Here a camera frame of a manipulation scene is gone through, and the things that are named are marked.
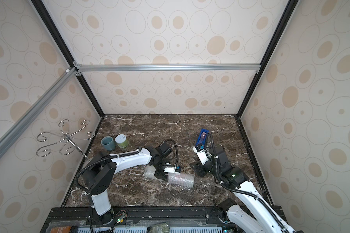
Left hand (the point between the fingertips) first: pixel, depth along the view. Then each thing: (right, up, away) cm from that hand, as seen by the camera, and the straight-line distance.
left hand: (171, 175), depth 85 cm
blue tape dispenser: (+21, +22, +15) cm, 33 cm away
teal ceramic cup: (-44, +18, +13) cm, 49 cm away
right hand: (+15, +11, -10) cm, 21 cm away
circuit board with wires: (-24, -17, -14) cm, 32 cm away
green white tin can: (-34, +20, +13) cm, 41 cm away
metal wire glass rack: (-47, +20, -18) cm, 54 cm away
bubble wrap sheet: (+8, -1, -5) cm, 9 cm away
